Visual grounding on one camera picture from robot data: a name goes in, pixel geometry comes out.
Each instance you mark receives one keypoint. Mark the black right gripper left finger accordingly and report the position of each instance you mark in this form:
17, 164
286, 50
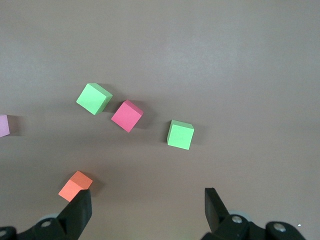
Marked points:
75, 215

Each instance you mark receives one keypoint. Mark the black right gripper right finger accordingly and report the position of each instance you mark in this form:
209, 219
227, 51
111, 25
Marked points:
217, 217

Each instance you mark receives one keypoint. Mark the green foam cube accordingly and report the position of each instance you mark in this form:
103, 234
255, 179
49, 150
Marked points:
180, 136
92, 100

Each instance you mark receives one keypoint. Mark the crimson foam cube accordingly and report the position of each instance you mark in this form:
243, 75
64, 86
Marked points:
126, 117

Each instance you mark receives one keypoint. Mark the orange foam cube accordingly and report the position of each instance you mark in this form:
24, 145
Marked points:
72, 187

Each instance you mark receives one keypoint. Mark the light pink foam cube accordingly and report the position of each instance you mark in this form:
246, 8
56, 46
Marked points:
3, 126

